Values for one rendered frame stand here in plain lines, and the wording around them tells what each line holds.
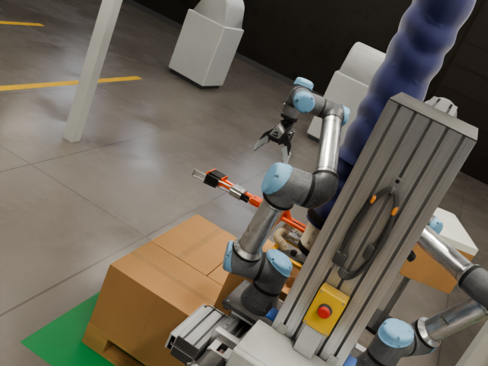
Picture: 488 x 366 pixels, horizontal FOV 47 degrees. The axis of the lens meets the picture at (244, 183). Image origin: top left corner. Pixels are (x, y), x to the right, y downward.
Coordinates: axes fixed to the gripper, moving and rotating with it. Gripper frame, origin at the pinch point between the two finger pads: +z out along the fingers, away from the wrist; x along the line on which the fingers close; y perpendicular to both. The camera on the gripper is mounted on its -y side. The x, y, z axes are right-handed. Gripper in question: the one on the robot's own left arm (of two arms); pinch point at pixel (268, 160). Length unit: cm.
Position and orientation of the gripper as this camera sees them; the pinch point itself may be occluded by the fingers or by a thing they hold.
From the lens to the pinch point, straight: 227.7
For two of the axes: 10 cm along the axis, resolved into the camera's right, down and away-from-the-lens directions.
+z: -3.8, 8.5, 3.6
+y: 3.9, -2.1, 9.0
